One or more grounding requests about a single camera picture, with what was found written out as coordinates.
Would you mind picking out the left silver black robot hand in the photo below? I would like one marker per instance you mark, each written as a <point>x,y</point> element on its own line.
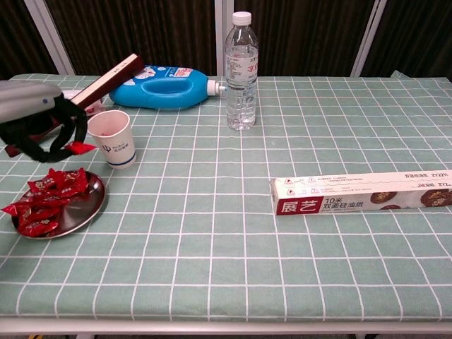
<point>28,102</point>

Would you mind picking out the red candy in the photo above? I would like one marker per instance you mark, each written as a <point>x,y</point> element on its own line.
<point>54,176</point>
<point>47,202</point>
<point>76,179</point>
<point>16,209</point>
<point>39,229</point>
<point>39,216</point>
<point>79,147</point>
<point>38,186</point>
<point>106,133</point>

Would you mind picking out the white paper cup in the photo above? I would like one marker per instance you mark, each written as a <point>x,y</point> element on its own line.
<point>120,148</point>

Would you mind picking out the white pink wet wipes pack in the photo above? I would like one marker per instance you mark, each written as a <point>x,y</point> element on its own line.
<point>95,107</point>

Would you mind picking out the dark fabric partition screen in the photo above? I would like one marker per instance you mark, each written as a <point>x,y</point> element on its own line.
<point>300,35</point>
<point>416,35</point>
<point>141,31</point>
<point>14,35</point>

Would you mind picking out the round metal plate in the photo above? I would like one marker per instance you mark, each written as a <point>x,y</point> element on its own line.
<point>84,208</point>

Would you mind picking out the blue detergent bottle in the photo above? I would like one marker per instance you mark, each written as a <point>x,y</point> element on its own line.
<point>169,99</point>

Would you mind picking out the clear plastic water bottle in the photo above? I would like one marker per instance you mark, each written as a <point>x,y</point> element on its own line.
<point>242,88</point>

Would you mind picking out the green checked tablecloth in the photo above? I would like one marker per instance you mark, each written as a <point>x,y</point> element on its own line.
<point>226,247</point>

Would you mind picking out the baking paper box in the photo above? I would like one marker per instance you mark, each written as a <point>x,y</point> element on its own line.
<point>353,190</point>

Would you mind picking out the white table frame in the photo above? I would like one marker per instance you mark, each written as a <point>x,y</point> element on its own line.
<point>226,326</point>

